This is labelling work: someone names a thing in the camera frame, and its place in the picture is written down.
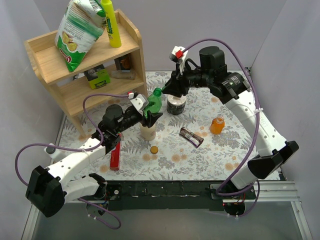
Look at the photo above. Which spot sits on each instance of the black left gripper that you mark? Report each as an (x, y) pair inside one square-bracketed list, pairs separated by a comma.
[(146, 118)]

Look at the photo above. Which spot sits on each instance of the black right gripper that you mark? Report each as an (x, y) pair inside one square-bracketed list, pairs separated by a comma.
[(179, 81)]

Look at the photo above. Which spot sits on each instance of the green plastic bottle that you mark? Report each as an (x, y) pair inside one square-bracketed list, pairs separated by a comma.
[(154, 102)]

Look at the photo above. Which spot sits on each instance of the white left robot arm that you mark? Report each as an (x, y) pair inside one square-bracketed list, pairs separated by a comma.
[(51, 187)]

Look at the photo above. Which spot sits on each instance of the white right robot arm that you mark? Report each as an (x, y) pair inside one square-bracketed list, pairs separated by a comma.
[(236, 94)]

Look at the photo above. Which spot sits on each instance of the cream pump soap bottle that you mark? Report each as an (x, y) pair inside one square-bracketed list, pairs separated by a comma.
[(147, 133)]

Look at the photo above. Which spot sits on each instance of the orange bottle cap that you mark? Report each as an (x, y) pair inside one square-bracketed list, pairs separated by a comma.
[(154, 149)]

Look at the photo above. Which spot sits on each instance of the orange juice bottle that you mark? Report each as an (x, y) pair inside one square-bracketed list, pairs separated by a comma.
[(217, 125)]

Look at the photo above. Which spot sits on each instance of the yellow squeeze bottle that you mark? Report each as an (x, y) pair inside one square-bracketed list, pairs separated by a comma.
[(111, 24)]

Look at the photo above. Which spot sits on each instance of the brown chocolate bar wrapper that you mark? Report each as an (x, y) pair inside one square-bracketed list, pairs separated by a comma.
[(191, 137)]

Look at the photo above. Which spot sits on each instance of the red toothpaste box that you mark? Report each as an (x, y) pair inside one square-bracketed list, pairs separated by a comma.
[(114, 164)]

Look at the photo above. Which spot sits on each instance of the floral table mat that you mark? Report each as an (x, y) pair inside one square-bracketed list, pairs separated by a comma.
[(178, 159)]

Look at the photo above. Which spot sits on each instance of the dark orange box on shelf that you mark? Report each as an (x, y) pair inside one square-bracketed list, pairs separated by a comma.
[(123, 63)]

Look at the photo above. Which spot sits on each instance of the green black box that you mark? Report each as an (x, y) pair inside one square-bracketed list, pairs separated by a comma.
[(97, 77)]

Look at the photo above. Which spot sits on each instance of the wooden shelf unit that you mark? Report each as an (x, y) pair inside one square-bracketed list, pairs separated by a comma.
[(50, 68)]

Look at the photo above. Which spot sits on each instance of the white button box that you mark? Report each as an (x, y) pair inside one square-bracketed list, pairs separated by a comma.
[(52, 152)]

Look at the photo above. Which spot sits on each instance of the green white chips bag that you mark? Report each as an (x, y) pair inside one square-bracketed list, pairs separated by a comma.
[(81, 26)]

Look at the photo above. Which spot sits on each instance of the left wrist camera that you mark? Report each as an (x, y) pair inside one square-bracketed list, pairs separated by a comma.
[(139, 101)]

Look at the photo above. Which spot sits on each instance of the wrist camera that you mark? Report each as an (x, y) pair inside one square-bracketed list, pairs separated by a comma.
[(139, 101), (179, 56)]

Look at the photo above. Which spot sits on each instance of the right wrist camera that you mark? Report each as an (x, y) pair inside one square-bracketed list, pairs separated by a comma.
[(179, 56)]

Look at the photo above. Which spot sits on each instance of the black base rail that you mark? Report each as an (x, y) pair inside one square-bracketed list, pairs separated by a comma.
[(161, 195)]

